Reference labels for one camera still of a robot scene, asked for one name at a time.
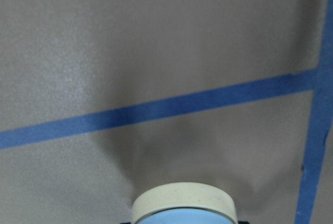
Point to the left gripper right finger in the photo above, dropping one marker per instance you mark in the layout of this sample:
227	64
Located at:
242	222

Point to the blue and cream bell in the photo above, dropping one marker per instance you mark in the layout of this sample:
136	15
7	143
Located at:
184	202

